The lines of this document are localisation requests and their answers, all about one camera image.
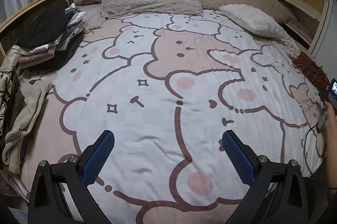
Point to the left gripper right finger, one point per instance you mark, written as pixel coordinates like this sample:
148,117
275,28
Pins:
277,192

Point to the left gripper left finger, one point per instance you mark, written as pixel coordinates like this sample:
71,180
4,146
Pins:
47,202

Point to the red plaid scarf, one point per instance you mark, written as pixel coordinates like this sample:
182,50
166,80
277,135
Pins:
311,70

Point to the stack of folded clothes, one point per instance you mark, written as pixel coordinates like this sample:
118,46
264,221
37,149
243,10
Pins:
49,32

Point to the beige garment on bed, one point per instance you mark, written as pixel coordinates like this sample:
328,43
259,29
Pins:
28,103

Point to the small white fluffy pillow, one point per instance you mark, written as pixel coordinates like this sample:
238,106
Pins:
253,20

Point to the beige printed storage bag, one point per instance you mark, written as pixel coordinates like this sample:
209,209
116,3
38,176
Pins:
7,85

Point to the pink white bear bedsheet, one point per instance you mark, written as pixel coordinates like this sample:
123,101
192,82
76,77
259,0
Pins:
168,86

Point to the wooden bedside shelf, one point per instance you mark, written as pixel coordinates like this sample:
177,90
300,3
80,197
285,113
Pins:
21,18

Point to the cream wall shelf unit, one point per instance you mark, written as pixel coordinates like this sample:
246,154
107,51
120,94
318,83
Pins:
310,15

